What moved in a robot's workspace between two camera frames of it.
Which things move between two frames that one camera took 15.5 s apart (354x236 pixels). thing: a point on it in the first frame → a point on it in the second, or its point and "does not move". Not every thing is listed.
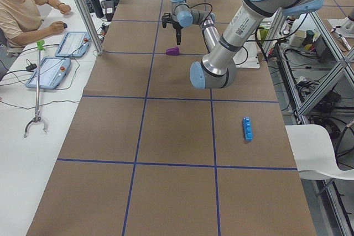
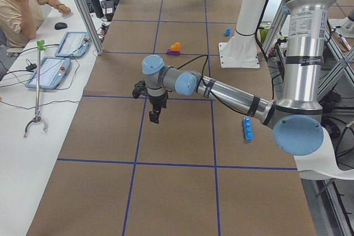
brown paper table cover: [147, 153] does not move
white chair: [313, 153] does not move
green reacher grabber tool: [40, 47] does not move
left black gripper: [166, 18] → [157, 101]
